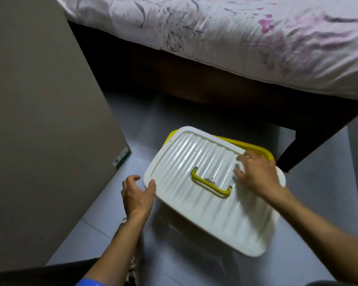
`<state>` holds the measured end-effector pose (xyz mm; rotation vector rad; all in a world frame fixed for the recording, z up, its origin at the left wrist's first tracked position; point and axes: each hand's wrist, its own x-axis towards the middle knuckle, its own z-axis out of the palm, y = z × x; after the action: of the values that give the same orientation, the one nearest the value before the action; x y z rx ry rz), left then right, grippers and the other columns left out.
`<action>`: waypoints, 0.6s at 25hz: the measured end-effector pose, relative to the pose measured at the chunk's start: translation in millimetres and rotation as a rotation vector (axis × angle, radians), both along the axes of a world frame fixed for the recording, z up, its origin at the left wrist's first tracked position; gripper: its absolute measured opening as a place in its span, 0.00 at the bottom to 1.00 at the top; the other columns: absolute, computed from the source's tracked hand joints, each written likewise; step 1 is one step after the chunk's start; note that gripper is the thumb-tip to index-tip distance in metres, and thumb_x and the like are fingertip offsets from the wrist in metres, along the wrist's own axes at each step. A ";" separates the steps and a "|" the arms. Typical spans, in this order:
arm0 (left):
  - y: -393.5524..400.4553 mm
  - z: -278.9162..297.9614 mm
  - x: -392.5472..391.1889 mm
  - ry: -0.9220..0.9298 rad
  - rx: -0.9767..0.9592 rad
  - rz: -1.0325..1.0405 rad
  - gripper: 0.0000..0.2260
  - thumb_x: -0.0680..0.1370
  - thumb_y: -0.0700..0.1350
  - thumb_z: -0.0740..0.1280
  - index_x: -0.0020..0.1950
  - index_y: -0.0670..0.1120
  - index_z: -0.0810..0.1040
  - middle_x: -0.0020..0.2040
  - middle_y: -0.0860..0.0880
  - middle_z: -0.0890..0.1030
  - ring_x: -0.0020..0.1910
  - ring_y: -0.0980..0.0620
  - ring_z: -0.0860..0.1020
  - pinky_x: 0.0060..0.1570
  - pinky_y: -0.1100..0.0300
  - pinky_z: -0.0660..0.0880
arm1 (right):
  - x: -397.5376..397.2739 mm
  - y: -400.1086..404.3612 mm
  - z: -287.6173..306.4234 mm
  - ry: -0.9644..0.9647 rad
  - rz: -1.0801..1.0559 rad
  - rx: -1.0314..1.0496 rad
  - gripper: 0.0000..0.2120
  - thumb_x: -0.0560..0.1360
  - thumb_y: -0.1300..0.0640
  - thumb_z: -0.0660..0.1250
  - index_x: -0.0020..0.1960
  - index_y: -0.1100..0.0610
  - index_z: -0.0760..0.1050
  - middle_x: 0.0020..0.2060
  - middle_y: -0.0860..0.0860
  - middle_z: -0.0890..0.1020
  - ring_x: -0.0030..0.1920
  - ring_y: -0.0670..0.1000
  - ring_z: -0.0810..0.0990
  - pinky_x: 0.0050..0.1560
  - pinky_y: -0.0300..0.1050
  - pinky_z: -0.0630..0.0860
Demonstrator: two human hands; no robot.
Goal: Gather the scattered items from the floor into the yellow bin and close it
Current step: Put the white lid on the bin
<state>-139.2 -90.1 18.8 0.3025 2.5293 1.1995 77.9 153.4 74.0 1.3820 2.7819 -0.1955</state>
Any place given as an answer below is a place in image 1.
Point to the brown cardboard panel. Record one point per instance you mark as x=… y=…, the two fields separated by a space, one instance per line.
x=47 y=131

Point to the yellow plastic bin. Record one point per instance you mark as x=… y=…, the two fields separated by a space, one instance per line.
x=247 y=145

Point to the person's left hand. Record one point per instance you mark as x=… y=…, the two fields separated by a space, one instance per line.
x=135 y=199

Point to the blue wristband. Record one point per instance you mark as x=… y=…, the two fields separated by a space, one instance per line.
x=91 y=282

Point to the dark wooden bed frame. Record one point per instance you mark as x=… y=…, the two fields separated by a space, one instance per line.
x=226 y=86

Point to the person's right hand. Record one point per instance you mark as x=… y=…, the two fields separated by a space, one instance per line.
x=258 y=174

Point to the person's dark trousers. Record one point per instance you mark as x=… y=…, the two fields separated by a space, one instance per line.
x=41 y=272

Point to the white bin lid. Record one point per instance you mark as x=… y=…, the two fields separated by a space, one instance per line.
x=208 y=187

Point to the person's right forearm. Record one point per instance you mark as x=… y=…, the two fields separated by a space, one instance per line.
x=322 y=232

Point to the person's left shoe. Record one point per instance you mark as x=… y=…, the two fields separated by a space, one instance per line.
x=135 y=262

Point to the green white small box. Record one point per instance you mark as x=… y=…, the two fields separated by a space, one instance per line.
x=121 y=157

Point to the person's left forearm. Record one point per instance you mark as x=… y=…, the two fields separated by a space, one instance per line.
x=116 y=250

